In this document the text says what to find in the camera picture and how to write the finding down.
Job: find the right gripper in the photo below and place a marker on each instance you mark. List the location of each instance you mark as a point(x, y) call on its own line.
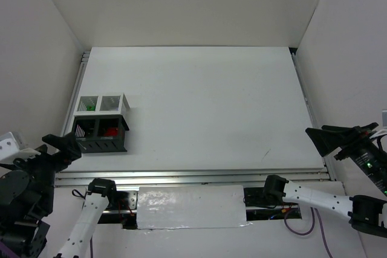
point(347, 144)

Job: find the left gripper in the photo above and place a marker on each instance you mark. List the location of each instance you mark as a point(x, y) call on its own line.
point(48, 155)

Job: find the green square lego brick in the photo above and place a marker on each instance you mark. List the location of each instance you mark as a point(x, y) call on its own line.
point(91, 108)

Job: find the red lego brick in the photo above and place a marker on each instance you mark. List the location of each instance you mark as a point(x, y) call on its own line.
point(110, 132)

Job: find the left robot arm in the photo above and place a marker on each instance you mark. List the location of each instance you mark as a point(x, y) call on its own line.
point(27, 196)

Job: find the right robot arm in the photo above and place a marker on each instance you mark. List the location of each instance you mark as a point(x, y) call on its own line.
point(364, 213)

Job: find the black slatted container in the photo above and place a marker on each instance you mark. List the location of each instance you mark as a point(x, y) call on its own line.
point(89, 129)

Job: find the white slatted container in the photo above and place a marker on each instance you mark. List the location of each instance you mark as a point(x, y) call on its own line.
point(106, 104)

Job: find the silver tape sheet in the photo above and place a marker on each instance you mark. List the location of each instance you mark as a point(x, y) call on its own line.
point(203, 206)

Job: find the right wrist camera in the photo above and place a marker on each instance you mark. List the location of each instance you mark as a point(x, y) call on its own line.
point(381, 133)

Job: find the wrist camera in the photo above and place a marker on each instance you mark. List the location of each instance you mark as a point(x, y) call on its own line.
point(381, 133)
point(13, 146)

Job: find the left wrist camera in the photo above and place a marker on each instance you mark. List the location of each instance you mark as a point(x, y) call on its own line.
point(13, 146)

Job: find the aluminium frame rail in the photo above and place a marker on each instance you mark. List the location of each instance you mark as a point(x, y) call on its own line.
point(189, 177)

